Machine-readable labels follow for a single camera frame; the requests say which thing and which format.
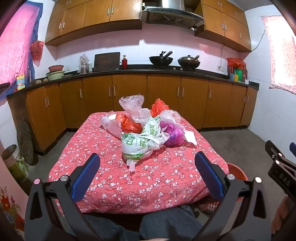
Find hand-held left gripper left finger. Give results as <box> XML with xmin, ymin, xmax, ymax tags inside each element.
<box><xmin>24</xmin><ymin>153</ymin><xmax>102</xmax><ymax>241</ymax></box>

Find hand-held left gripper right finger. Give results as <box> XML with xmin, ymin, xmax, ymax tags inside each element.
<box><xmin>193</xmin><ymin>152</ymin><xmax>272</xmax><ymax>241</ymax></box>

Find red plastic waste basket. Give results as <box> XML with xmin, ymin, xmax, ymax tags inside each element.
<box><xmin>199</xmin><ymin>162</ymin><xmax>249</xmax><ymax>212</ymax></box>

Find white plastic scrap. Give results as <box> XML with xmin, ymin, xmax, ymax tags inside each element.
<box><xmin>184</xmin><ymin>130</ymin><xmax>198</xmax><ymax>147</ymax></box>

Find magenta plastic bag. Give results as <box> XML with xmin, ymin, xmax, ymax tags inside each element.
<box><xmin>161</xmin><ymin>120</ymin><xmax>185</xmax><ymax>146</ymax></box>

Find translucent white plastic bag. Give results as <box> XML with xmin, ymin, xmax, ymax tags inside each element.
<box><xmin>132</xmin><ymin>108</ymin><xmax>152</xmax><ymax>123</ymax></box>
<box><xmin>100</xmin><ymin>111</ymin><xmax>123</xmax><ymax>139</ymax></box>

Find white green-printed plastic bag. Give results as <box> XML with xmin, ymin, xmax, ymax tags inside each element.
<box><xmin>121</xmin><ymin>116</ymin><xmax>166</xmax><ymax>172</ymax></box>

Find orange-red plastic bag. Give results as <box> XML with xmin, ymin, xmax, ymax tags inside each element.
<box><xmin>116</xmin><ymin>113</ymin><xmax>142</xmax><ymax>134</ymax></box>
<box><xmin>151</xmin><ymin>98</ymin><xmax>170</xmax><ymax>117</ymax></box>

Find clear bubble wrap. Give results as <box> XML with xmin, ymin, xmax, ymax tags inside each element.
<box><xmin>159</xmin><ymin>110</ymin><xmax>183</xmax><ymax>127</ymax></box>

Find clear bubble wrap bag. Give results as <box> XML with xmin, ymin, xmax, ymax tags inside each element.
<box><xmin>119</xmin><ymin>94</ymin><xmax>145</xmax><ymax>116</ymax></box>

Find person's right hand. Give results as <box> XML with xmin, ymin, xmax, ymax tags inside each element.
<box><xmin>272</xmin><ymin>197</ymin><xmax>296</xmax><ymax>234</ymax></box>

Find red floral tablecloth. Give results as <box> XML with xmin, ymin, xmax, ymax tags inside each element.
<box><xmin>47</xmin><ymin>111</ymin><xmax>229</xmax><ymax>215</ymax></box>

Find person's left leg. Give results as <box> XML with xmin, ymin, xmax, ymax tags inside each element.
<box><xmin>83</xmin><ymin>213</ymin><xmax>142</xmax><ymax>241</ymax></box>

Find person's leg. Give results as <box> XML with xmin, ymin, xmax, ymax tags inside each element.
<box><xmin>83</xmin><ymin>213</ymin><xmax>142</xmax><ymax>241</ymax></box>
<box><xmin>140</xmin><ymin>206</ymin><xmax>205</xmax><ymax>241</ymax></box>

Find person's right leg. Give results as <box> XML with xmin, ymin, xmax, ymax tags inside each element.
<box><xmin>140</xmin><ymin>206</ymin><xmax>205</xmax><ymax>241</ymax></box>

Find round wooden chopping block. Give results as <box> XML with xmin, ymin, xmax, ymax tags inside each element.
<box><xmin>17</xmin><ymin>117</ymin><xmax>35</xmax><ymax>165</ymax></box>

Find white and green bucket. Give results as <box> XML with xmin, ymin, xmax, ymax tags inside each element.
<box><xmin>1</xmin><ymin>145</ymin><xmax>29</xmax><ymax>184</ymax></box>

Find floral print cloth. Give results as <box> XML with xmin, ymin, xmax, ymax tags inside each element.
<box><xmin>0</xmin><ymin>185</ymin><xmax>26</xmax><ymax>232</ymax></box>

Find green box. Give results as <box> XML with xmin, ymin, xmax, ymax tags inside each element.
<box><xmin>233</xmin><ymin>68</ymin><xmax>244</xmax><ymax>81</ymax></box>

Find wooden base cabinets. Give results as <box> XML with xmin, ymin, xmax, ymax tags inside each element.
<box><xmin>25</xmin><ymin>71</ymin><xmax>258</xmax><ymax>153</ymax></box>

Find red bag over condiments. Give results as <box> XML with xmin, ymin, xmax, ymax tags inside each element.
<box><xmin>227</xmin><ymin>58</ymin><xmax>246</xmax><ymax>70</ymax></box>

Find white floral window curtain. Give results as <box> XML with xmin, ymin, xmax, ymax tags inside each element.
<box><xmin>261</xmin><ymin>15</ymin><xmax>296</xmax><ymax>93</ymax></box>

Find green basin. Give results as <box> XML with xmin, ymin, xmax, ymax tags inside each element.
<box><xmin>46</xmin><ymin>71</ymin><xmax>65</xmax><ymax>81</ymax></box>

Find plastic-wrapped jar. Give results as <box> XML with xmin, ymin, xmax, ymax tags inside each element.
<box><xmin>78</xmin><ymin>54</ymin><xmax>91</xmax><ymax>74</ymax></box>

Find black wok with lid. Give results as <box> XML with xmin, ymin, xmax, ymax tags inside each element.
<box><xmin>178</xmin><ymin>55</ymin><xmax>201</xmax><ymax>69</ymax></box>

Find dark cutting board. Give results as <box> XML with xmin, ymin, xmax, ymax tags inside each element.
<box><xmin>93</xmin><ymin>52</ymin><xmax>121</xmax><ymax>72</ymax></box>

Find black kitchen countertop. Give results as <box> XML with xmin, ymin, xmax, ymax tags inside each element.
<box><xmin>7</xmin><ymin>67</ymin><xmax>259</xmax><ymax>96</ymax></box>

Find black open wok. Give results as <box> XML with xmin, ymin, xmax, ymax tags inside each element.
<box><xmin>149</xmin><ymin>51</ymin><xmax>174</xmax><ymax>67</ymax></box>

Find red hanging plastic bag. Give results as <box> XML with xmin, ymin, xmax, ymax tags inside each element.
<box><xmin>31</xmin><ymin>40</ymin><xmax>44</xmax><ymax>67</ymax></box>

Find pink and blue curtain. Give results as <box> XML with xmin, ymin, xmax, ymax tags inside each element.
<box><xmin>0</xmin><ymin>0</ymin><xmax>43</xmax><ymax>100</ymax></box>

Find steel range hood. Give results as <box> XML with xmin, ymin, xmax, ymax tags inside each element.
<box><xmin>142</xmin><ymin>0</ymin><xmax>205</xmax><ymax>30</ymax></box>

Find wooden wall cabinet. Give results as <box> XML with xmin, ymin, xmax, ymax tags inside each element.
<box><xmin>194</xmin><ymin>0</ymin><xmax>252</xmax><ymax>52</ymax></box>
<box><xmin>45</xmin><ymin>0</ymin><xmax>142</xmax><ymax>46</ymax></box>

